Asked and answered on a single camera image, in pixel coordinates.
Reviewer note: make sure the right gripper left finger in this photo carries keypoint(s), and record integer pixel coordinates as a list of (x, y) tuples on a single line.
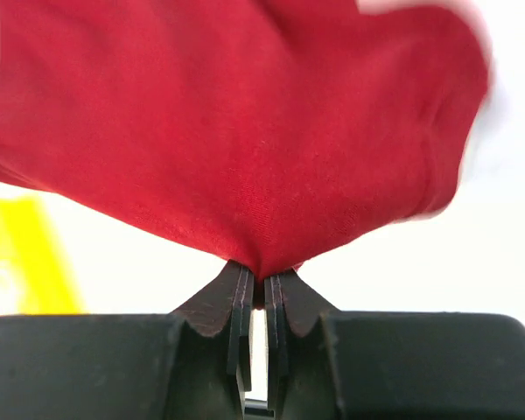
[(180, 365)]

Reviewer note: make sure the dark red t shirt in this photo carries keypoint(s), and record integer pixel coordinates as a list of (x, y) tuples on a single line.
[(266, 132)]

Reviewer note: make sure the yellow plastic tray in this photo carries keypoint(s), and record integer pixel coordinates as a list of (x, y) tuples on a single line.
[(32, 263)]

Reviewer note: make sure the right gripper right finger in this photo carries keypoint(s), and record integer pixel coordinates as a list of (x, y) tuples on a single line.
[(325, 363)]

